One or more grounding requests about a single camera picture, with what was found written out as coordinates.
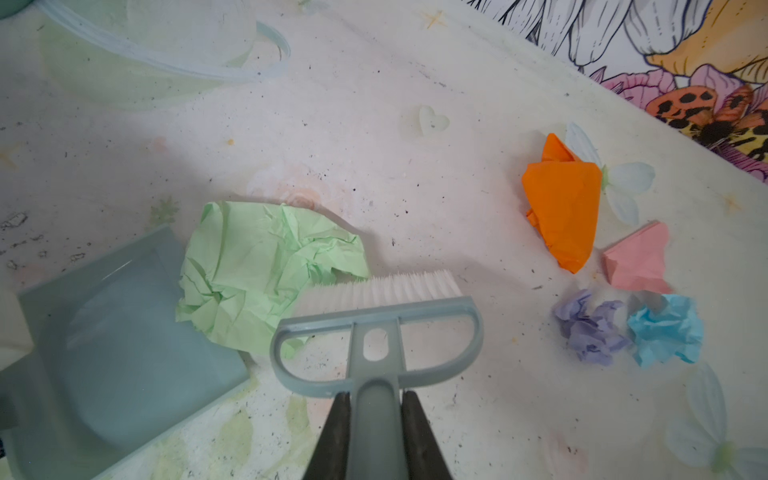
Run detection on grey-green hand brush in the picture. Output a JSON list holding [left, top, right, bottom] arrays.
[[269, 270, 484, 479]]

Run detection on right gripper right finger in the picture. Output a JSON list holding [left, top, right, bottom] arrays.
[[401, 390, 453, 480]]

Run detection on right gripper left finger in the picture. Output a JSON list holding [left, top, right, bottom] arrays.
[[303, 392, 352, 480]]

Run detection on light blue paper scrap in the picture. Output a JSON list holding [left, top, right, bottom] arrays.
[[627, 294, 704, 369]]

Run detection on purple paper scrap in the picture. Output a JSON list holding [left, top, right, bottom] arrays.
[[553, 289, 631, 367]]

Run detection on light green paper scrap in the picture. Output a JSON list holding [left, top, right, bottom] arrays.
[[175, 201, 370, 356]]

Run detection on orange paper scrap far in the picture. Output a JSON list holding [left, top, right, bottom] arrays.
[[521, 133, 602, 274]]

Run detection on grey-green plastic dustpan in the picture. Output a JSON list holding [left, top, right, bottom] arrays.
[[1, 226, 248, 479]]

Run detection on pink paper scrap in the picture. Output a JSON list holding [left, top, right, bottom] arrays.
[[602, 221, 673, 294]]

